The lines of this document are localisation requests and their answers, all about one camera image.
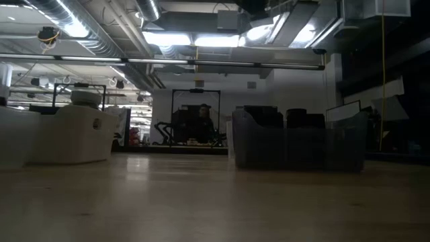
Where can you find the dark spice jar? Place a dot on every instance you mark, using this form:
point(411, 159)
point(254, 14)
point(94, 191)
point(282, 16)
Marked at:
point(281, 120)
point(260, 116)

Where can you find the background black robot arm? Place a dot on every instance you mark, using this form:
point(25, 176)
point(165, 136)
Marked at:
point(163, 131)

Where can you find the person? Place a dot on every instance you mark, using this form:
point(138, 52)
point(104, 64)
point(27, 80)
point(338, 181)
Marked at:
point(205, 124)

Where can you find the black background cabinet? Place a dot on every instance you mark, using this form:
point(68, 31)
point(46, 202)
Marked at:
point(184, 124)

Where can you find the ceiling light panel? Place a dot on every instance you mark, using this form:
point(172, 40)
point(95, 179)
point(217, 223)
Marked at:
point(216, 41)
point(166, 38)

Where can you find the red background object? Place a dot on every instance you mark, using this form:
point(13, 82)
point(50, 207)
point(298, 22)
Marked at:
point(134, 136)

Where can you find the white patterned cloth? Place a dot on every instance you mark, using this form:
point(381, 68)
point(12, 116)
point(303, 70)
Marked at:
point(122, 124)

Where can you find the white board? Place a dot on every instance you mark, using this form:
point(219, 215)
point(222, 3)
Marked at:
point(342, 111)

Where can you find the white slanted beam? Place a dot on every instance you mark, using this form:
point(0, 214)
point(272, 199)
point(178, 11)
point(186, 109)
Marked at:
point(386, 89)

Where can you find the frosted white plastic bin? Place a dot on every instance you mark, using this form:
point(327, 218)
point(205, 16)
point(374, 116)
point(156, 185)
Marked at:
point(13, 141)

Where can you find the black workstation frame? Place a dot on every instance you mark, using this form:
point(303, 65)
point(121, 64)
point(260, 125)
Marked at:
point(196, 90)

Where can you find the black metal table frame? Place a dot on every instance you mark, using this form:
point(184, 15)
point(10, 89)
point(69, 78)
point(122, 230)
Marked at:
point(188, 150)

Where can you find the small grey wall vent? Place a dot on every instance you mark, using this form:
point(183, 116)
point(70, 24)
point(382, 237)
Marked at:
point(251, 85)

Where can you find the long horizontal light rail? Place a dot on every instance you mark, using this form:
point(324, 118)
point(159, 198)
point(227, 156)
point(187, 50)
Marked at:
point(158, 61)

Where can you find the grey square duct box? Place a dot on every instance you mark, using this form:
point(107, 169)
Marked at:
point(228, 19)

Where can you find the rectangular silver ventilation duct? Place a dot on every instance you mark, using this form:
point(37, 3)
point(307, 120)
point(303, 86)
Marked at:
point(292, 23)

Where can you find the small round silver duct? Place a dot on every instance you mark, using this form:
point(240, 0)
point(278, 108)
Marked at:
point(148, 10)

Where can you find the large round silver duct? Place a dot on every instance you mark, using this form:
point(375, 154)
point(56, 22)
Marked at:
point(100, 40)

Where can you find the white post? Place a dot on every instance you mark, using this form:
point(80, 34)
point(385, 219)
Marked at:
point(6, 80)

